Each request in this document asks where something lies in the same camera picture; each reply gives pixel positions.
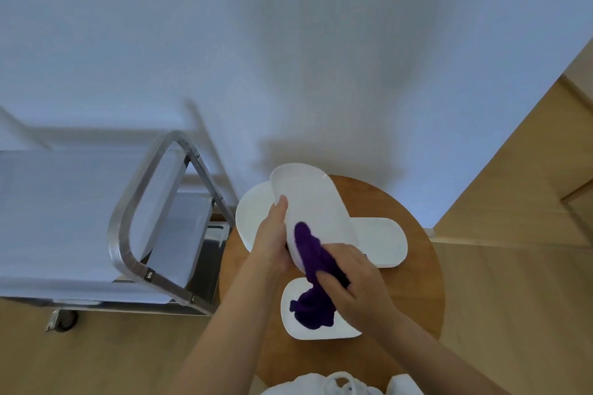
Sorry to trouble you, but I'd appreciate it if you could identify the person's right hand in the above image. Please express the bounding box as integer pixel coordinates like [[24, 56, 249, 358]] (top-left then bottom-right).
[[316, 243, 400, 338]]

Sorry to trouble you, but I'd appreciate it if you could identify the person's left hand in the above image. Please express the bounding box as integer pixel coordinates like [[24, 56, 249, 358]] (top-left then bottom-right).
[[249, 195, 298, 281]]

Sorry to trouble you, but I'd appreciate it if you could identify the stack of white round plates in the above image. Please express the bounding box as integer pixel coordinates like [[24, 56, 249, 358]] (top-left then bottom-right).
[[235, 181, 275, 253]]

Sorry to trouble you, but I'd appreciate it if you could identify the white oblong serving plate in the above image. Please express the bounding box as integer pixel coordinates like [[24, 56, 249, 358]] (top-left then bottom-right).
[[281, 276, 363, 341], [269, 163, 360, 273]]

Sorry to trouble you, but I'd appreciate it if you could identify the stack of white rectangular plates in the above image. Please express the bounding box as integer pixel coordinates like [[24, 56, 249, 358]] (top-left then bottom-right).
[[350, 217, 409, 269]]

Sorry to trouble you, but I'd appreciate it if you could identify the purple cleaning cloth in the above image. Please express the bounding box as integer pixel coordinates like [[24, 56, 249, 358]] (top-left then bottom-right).
[[289, 222, 351, 330]]

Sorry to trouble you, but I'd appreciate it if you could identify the steel three-tier cart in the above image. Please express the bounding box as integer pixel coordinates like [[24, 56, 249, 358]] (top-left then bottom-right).
[[0, 130, 237, 333]]

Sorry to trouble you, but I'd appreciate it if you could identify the person's right forearm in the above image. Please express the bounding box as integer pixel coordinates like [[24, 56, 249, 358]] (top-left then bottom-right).
[[374, 311, 510, 395]]

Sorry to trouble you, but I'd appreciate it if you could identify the person's left forearm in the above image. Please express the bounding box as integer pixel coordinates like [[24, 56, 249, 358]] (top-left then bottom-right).
[[166, 265, 288, 395]]

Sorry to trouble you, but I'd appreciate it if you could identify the person's white garment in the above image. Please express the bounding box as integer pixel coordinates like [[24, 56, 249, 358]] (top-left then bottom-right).
[[261, 371, 425, 395]]

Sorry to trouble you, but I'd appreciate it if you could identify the round wooden side table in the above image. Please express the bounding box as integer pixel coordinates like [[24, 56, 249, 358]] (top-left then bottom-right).
[[217, 175, 445, 393]]

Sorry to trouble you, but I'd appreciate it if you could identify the white drawstring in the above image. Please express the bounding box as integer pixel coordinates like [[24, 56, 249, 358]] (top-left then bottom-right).
[[324, 371, 369, 395]]

